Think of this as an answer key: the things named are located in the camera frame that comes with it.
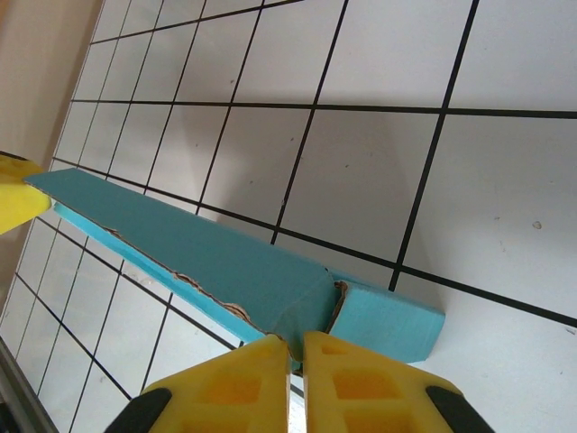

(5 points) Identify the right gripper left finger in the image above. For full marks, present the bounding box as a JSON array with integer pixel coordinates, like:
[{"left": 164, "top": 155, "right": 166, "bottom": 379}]
[{"left": 104, "top": 332, "right": 293, "bottom": 433}]

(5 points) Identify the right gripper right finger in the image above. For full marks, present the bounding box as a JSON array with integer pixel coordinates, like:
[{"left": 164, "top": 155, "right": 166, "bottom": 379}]
[{"left": 300, "top": 330, "right": 493, "bottom": 433}]

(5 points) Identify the aluminium side rail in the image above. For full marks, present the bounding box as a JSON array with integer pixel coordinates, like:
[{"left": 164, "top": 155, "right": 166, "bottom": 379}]
[{"left": 0, "top": 336, "right": 62, "bottom": 433}]

